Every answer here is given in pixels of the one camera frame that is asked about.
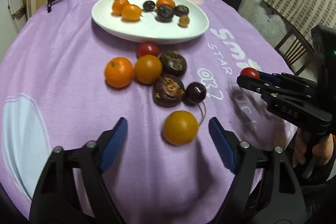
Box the dark purple fruit centre plate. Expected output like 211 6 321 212
157 5 174 22

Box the wrinkled passion fruit back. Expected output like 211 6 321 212
159 51 187 77

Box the red tomato on cloth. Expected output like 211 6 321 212
137 43 160 58

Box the mandarin on plate left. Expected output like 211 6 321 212
112 0 129 15

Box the mandarin orange on plate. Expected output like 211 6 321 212
156 0 175 8

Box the dark plum with stem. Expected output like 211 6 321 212
184 82 207 126

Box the wrinkled passion fruit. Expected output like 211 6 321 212
159 51 187 77
153 75 185 107

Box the dark passion fruit on plate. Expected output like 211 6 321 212
174 5 189 17

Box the mandarin on cloth left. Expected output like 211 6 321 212
104 57 134 89

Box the red cherry tomato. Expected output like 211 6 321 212
240 67 260 79

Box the person's right hand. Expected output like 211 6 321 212
292 128 334 167

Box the wrinkled passion fruit front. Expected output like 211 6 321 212
153 75 185 107

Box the yellow orange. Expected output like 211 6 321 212
162 110 199 145

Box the small yellow longan fruit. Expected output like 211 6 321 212
178 15 190 28

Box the purple tablecloth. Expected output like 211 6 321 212
1 0 296 223

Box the orange on cloth middle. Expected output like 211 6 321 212
134 55 162 85

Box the wooden chair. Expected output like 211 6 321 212
274 27 314 76

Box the white oval plate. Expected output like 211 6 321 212
91 0 210 44

